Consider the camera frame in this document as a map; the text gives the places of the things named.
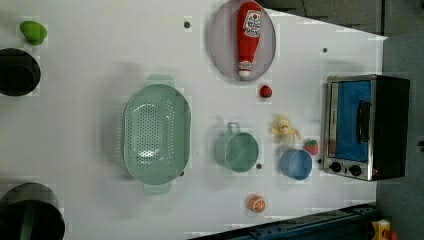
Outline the yellow plush peeled banana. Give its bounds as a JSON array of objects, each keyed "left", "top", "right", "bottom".
[{"left": 269, "top": 115, "right": 302, "bottom": 147}]

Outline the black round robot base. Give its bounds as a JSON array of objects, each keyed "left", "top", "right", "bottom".
[{"left": 0, "top": 48, "right": 41, "bottom": 97}]

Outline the black robot base with green stripe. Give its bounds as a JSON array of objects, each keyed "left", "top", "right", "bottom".
[{"left": 0, "top": 183, "right": 65, "bottom": 240}]

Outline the silver toaster oven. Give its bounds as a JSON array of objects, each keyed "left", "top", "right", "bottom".
[{"left": 322, "top": 75, "right": 410, "bottom": 181}]

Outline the green plastic colander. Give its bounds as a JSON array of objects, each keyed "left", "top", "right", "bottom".
[{"left": 122, "top": 74, "right": 191, "bottom": 196}]

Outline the red plush strawberry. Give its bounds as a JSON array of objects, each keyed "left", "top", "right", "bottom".
[{"left": 259, "top": 85, "right": 272, "bottom": 98}]

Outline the grey round plate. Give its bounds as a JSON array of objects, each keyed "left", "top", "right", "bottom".
[{"left": 209, "top": 0, "right": 276, "bottom": 81}]

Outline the plush orange slice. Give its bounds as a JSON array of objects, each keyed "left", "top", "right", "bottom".
[{"left": 247, "top": 195, "right": 266, "bottom": 213}]

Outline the blue plastic cup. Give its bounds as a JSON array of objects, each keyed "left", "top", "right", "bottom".
[{"left": 280, "top": 149, "right": 312, "bottom": 181}]

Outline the red plush tomato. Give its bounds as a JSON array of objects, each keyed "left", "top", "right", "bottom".
[{"left": 304, "top": 140, "right": 319, "bottom": 155}]

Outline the red plush ketchup bottle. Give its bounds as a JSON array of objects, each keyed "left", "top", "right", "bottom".
[{"left": 237, "top": 1, "right": 262, "bottom": 78}]

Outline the yellow red clamp object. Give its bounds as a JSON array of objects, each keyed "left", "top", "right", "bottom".
[{"left": 372, "top": 219, "right": 399, "bottom": 240}]

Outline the green cup with handle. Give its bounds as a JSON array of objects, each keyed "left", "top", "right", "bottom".
[{"left": 214, "top": 122, "right": 259, "bottom": 173}]

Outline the blue metal frame rail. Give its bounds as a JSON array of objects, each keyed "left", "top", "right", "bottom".
[{"left": 191, "top": 204, "right": 382, "bottom": 240}]

